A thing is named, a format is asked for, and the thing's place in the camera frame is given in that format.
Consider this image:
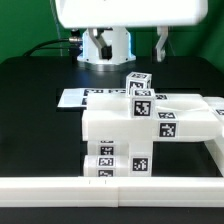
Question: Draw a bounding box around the white chair back frame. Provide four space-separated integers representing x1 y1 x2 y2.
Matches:
82 93 224 143

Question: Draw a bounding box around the white fence rail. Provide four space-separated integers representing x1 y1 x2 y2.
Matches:
0 177 224 207
205 137 224 177

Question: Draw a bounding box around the white chair seat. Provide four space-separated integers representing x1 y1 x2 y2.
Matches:
129 141 153 177

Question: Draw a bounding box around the white front fence rail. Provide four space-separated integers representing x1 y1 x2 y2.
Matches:
0 177 224 207

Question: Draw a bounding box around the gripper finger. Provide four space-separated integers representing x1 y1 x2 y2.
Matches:
155 26 168 62
88 28 112 60

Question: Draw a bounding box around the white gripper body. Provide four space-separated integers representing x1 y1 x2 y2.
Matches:
55 0 208 28

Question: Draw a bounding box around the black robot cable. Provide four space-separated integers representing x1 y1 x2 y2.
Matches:
21 28 84 58

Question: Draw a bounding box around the white right fence rail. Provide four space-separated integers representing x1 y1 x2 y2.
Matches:
205 137 224 177

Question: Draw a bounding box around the white marker base plate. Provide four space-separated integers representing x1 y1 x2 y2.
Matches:
57 88 126 108

